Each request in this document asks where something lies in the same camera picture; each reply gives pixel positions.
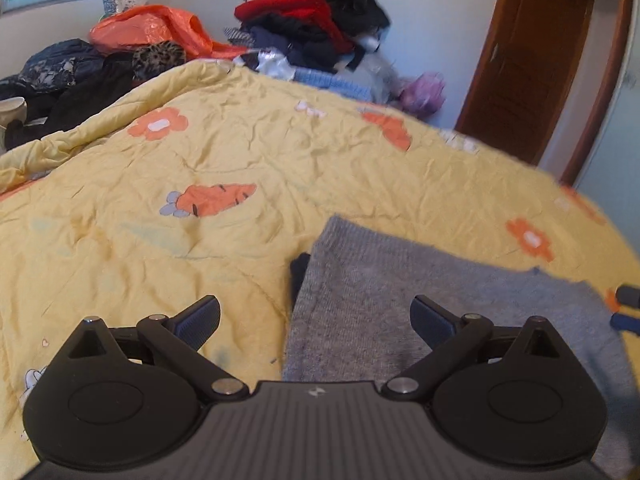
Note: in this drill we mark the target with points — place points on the grey plastic bag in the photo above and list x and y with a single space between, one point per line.
379 78

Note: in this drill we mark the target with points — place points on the orange plastic bag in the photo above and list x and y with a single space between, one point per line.
145 25

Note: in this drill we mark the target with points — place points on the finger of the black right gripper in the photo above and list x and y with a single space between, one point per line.
625 323
628 296

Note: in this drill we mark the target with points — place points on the red garment on pile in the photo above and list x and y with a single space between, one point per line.
311 12

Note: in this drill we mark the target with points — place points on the yellow carrot print quilt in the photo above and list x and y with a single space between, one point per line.
210 179

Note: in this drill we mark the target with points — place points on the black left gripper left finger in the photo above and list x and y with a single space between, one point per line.
174 344

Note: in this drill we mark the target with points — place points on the dark floral jacket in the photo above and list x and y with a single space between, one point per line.
61 66

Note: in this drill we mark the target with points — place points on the brown wooden door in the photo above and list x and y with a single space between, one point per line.
546 78

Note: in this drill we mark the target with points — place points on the grey and navy knit sweater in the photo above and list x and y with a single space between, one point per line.
351 320

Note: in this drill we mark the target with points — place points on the navy garment in pile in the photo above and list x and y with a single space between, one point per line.
300 52

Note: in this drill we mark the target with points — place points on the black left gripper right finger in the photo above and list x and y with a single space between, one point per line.
454 341

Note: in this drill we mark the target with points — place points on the purple plastic bag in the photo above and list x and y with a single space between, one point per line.
423 96

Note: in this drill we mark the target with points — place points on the light blue folded towel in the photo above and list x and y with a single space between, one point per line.
333 83

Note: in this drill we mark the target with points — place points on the black clothes on pile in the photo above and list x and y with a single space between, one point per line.
362 21

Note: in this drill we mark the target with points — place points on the leopard print garment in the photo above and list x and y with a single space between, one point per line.
152 60

